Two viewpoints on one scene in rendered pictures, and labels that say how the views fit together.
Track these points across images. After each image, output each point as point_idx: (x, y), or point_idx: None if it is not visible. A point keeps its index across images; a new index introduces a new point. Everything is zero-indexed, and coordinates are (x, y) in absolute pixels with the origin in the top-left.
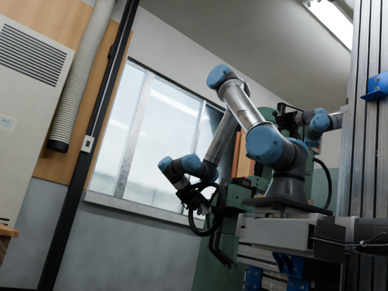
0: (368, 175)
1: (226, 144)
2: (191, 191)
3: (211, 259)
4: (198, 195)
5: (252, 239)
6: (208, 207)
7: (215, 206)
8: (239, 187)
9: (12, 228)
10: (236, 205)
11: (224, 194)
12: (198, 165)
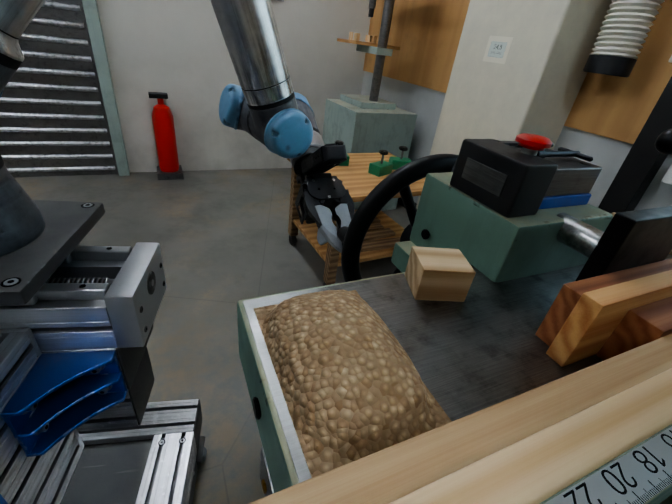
0: None
1: (222, 25)
2: (307, 176)
3: None
4: (305, 189)
5: None
6: (318, 227)
7: (341, 234)
8: (443, 191)
9: (362, 196)
10: (399, 261)
11: (366, 204)
12: (224, 115)
